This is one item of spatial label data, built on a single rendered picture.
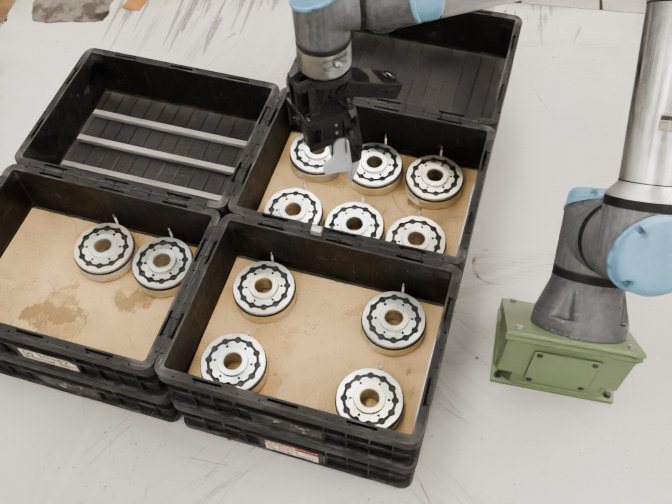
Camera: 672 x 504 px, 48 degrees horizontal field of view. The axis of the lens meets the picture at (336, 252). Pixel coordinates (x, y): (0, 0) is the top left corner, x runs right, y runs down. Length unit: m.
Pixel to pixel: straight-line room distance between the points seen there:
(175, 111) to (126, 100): 0.11
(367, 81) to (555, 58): 0.84
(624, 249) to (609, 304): 0.19
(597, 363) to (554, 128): 0.63
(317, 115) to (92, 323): 0.52
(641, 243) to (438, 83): 0.66
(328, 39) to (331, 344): 0.49
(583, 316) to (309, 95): 0.53
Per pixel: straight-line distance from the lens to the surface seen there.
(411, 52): 1.65
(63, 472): 1.38
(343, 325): 1.25
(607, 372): 1.30
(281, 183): 1.41
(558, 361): 1.27
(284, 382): 1.21
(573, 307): 1.23
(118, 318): 1.31
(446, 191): 1.37
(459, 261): 1.20
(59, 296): 1.37
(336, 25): 0.99
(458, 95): 1.57
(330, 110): 1.10
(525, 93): 1.78
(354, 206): 1.34
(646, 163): 1.09
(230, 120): 1.53
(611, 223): 1.10
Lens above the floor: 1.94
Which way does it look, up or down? 57 degrees down
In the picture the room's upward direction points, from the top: 3 degrees counter-clockwise
